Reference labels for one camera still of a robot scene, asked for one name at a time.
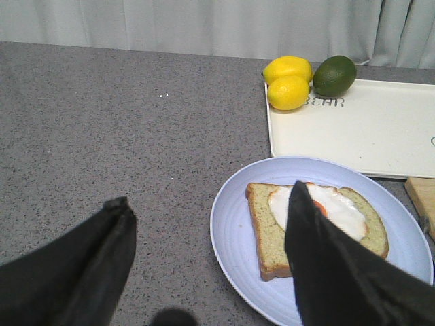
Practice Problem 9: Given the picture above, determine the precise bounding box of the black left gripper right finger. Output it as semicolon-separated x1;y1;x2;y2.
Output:
284;181;434;325

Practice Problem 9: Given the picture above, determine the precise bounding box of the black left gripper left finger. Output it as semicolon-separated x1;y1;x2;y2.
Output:
1;197;137;325

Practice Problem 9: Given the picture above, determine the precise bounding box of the fried egg toy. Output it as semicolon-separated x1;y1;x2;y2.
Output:
268;183;368;241

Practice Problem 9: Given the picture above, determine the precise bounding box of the bread slice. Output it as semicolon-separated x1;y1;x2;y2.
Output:
246;183;389;281

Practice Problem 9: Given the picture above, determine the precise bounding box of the light blue round plate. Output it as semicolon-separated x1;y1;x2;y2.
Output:
210;157;434;325

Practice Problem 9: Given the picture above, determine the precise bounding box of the cream bear serving tray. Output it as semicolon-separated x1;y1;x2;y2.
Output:
266;79;434;179

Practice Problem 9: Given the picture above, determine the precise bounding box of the bamboo cutting board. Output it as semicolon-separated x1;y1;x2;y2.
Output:
404;177;435;240

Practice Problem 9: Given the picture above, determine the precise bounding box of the front yellow lemon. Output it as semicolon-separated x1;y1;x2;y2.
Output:
267;75;310;111

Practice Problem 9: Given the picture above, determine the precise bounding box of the yellow lemon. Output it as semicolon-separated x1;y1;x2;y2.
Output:
262;56;313;85
267;75;310;111

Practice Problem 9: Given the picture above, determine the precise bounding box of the green lime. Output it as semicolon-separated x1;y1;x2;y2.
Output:
313;56;357;97

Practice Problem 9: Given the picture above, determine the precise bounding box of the rear yellow lemon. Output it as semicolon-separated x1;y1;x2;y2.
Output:
262;56;313;85

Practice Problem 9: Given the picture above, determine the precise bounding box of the grey white curtain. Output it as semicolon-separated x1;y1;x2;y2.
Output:
1;1;434;69

